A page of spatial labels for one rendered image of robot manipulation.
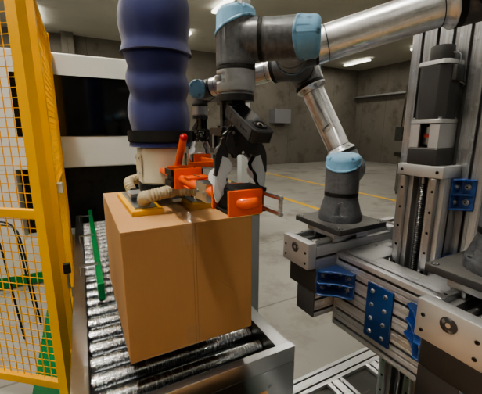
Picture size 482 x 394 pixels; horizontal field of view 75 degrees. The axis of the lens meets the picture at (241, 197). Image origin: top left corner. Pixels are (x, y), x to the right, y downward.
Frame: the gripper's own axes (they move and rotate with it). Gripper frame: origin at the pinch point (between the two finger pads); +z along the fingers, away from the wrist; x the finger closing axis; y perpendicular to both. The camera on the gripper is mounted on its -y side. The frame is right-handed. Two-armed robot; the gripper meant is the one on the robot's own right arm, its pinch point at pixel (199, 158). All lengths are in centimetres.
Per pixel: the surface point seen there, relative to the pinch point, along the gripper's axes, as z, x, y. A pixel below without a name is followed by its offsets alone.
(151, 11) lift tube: -48, -30, 41
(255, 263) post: 55, 24, 13
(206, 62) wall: -241, 383, -915
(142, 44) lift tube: -39, -32, 40
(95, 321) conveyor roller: 67, -53, 9
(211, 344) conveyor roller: 67, -15, 46
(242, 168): 35, 139, -210
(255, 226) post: 34.6, 24.1, 13.2
